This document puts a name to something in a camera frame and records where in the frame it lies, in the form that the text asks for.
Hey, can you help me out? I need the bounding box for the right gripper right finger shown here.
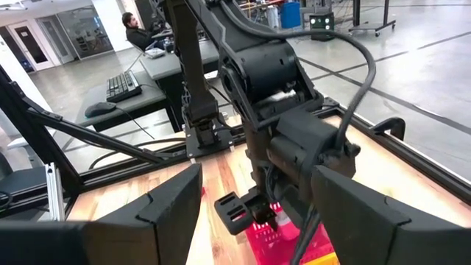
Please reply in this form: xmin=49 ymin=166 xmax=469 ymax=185
xmin=311 ymin=164 xmax=471 ymax=265

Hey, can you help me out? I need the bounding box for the black frame hook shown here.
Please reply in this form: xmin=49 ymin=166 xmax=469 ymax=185
xmin=369 ymin=116 xmax=407 ymax=141

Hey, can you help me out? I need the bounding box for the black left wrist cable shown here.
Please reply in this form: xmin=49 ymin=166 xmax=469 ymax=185
xmin=216 ymin=0 xmax=378 ymax=152

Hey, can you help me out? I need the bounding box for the yellow plastic basket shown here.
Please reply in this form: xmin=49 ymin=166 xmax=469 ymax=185
xmin=301 ymin=252 xmax=341 ymax=265

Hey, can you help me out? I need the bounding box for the black mouse cable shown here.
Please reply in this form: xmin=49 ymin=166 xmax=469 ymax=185
xmin=115 ymin=106 xmax=155 ymax=141

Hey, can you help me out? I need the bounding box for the silver aluminium post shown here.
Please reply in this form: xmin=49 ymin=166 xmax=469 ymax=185
xmin=43 ymin=161 xmax=67 ymax=222

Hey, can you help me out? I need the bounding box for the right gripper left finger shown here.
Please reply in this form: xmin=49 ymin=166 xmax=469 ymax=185
xmin=0 ymin=163 xmax=204 ymax=265

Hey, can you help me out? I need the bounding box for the grey desk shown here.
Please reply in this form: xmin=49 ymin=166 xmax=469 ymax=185
xmin=138 ymin=39 xmax=222 ymax=96
xmin=75 ymin=69 xmax=183 ymax=133

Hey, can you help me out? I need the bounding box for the black aluminium rig frame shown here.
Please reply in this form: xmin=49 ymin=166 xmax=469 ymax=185
xmin=0 ymin=64 xmax=471 ymax=222

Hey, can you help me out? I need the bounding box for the black arm base cable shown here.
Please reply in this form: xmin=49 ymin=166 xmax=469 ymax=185
xmin=88 ymin=138 xmax=187 ymax=170

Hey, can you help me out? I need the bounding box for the black rolling stand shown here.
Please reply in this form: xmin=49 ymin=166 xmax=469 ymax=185
xmin=347 ymin=0 xmax=397 ymax=38

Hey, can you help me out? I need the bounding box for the black keyboard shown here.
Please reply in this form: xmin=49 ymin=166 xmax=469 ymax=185
xmin=105 ymin=70 xmax=144 ymax=103

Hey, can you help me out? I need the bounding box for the red plastic basket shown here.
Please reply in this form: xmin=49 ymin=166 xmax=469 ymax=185
xmin=244 ymin=200 xmax=338 ymax=265

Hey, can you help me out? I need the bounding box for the person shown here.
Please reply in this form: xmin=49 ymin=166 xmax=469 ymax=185
xmin=121 ymin=11 xmax=166 ymax=51

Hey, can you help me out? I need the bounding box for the glass office partition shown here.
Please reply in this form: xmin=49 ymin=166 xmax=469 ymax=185
xmin=36 ymin=5 xmax=115 ymax=63

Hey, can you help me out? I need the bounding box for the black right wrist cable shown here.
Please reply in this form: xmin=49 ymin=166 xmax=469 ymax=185
xmin=288 ymin=204 xmax=323 ymax=265

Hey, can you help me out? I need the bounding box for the blue barrel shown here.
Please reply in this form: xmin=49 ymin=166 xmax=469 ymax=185
xmin=280 ymin=1 xmax=302 ymax=29

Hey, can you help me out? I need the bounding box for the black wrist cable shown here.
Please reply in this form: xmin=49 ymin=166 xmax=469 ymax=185
xmin=288 ymin=204 xmax=323 ymax=265
xmin=216 ymin=0 xmax=378 ymax=152

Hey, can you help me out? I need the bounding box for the black box with lights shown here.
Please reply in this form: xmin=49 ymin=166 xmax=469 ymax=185
xmin=308 ymin=13 xmax=336 ymax=41

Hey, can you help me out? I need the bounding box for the white framed door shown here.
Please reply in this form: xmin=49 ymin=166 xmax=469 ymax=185
xmin=7 ymin=20 xmax=56 ymax=71

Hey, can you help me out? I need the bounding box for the black computer mouse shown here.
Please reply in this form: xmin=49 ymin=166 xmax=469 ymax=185
xmin=84 ymin=101 xmax=118 ymax=119

